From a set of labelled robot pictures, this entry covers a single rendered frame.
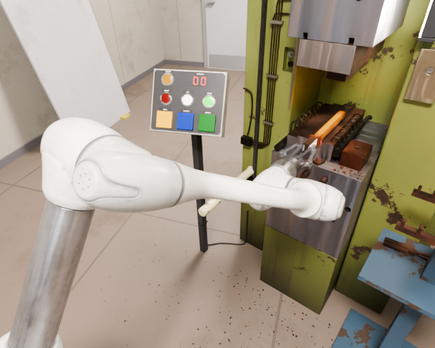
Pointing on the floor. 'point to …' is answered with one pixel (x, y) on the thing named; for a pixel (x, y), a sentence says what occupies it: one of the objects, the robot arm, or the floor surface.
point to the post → (199, 199)
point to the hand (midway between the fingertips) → (310, 144)
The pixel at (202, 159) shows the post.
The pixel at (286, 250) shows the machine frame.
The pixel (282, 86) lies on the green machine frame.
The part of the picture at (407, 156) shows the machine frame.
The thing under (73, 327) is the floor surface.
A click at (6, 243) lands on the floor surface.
